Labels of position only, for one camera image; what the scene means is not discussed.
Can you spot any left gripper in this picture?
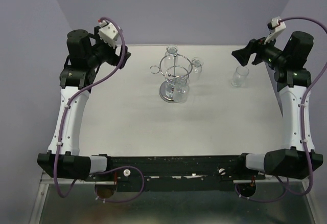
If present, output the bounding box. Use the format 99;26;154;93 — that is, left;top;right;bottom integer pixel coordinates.
87;25;131;69

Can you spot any chrome wine glass rack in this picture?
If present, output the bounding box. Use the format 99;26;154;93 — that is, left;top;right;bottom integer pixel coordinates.
149;54;192;104

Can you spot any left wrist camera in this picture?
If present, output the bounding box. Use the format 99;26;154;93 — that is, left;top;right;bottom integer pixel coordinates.
98;20;119;49

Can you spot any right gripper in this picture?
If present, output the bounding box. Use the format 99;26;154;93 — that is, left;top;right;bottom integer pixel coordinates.
232;31;289;69

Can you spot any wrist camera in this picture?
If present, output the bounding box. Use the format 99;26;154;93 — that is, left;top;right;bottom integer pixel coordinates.
98;20;119;49
264;17;286;44

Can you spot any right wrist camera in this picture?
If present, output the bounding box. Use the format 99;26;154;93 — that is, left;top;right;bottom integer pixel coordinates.
264;17;286;44

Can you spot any aluminium frame rail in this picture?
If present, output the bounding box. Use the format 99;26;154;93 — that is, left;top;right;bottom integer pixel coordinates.
29;173;89;223

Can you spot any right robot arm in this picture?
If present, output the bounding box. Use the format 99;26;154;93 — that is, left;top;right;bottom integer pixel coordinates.
231;31;323;180

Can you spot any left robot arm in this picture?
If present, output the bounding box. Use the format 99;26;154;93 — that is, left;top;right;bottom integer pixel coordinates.
37;21;131;181

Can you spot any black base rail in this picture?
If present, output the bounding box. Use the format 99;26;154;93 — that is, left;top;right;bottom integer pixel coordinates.
86;155;265;192

